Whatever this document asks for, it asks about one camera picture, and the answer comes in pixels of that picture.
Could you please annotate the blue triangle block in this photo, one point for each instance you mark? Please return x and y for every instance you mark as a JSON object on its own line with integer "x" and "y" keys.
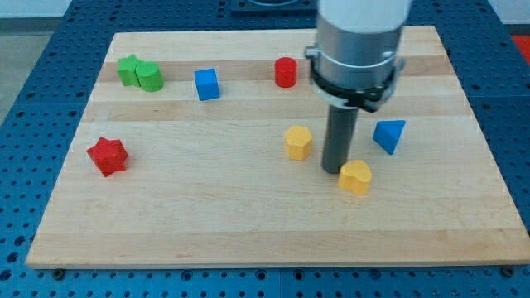
{"x": 388, "y": 133}

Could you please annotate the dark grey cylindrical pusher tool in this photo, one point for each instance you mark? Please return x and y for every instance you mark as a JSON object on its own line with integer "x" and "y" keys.
{"x": 339, "y": 132}

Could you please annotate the red star block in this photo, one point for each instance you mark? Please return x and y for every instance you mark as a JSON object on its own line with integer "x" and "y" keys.
{"x": 109, "y": 156}

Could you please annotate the yellow hexagon block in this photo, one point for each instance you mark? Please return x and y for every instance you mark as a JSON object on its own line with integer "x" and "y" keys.
{"x": 298, "y": 143}

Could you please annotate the light wooden board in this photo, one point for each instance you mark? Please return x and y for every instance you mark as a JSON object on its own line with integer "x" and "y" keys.
{"x": 209, "y": 184}

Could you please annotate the green cylinder block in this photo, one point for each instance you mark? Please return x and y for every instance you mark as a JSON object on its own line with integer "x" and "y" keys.
{"x": 149, "y": 76}

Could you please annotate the green star block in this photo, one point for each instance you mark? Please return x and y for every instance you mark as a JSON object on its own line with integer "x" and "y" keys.
{"x": 127, "y": 70}

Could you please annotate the blue cube block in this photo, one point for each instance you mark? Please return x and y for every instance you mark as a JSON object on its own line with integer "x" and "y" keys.
{"x": 207, "y": 84}

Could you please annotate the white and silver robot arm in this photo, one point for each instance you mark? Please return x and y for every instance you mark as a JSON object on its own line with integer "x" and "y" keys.
{"x": 353, "y": 60}

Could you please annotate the red cylinder block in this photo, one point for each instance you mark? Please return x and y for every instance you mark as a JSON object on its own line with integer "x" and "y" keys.
{"x": 285, "y": 70}

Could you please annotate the yellow heart block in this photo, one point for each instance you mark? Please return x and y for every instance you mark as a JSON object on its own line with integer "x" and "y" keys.
{"x": 355, "y": 176}

